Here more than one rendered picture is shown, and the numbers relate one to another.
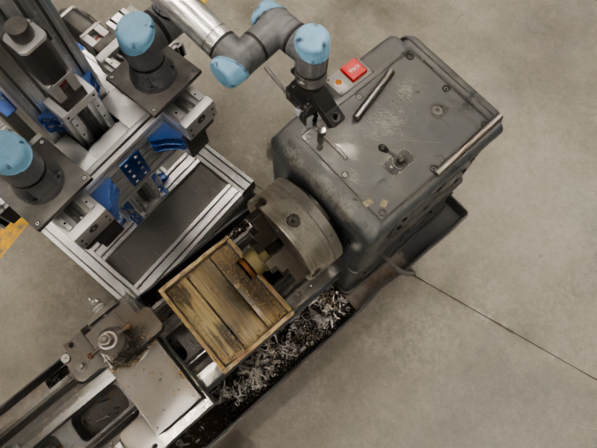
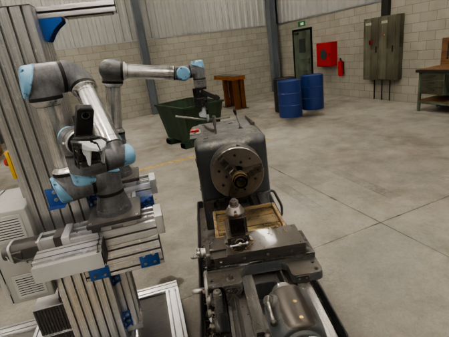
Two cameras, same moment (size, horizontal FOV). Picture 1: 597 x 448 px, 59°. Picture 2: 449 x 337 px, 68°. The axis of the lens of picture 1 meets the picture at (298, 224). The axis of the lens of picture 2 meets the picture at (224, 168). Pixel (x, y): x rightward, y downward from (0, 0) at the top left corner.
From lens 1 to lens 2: 1.87 m
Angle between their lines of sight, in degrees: 60
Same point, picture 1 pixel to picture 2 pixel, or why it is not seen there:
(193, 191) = (151, 311)
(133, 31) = not seen: hidden behind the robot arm
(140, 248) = not seen: outside the picture
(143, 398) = (277, 243)
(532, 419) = (381, 249)
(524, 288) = (313, 231)
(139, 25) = not seen: hidden behind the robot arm
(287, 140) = (202, 142)
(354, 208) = (247, 135)
